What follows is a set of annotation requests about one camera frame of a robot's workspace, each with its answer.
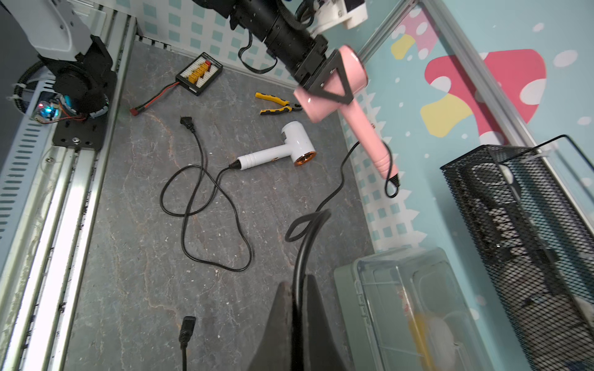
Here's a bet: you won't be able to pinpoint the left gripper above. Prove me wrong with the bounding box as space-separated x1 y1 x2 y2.
292 49 354 104

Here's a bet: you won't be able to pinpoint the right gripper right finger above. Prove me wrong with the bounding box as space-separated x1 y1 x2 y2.
301 275 347 371

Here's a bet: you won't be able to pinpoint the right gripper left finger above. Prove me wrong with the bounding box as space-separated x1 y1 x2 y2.
247 281 295 370

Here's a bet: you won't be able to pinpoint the pink hair dryer black cord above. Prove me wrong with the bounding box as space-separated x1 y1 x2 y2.
178 138 401 371

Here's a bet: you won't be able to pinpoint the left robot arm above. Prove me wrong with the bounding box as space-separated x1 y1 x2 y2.
1 1 365 122

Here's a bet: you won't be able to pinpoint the green clear-lid storage box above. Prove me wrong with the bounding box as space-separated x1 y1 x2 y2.
334 248 493 370

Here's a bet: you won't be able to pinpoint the yellow handled pliers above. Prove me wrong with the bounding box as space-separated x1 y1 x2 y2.
254 91 303 116

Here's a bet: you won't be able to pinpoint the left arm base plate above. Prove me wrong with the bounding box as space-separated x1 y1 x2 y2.
53 63 118 151

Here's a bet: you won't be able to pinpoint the black wire mesh basket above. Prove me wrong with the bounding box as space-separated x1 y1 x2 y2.
442 141 593 370

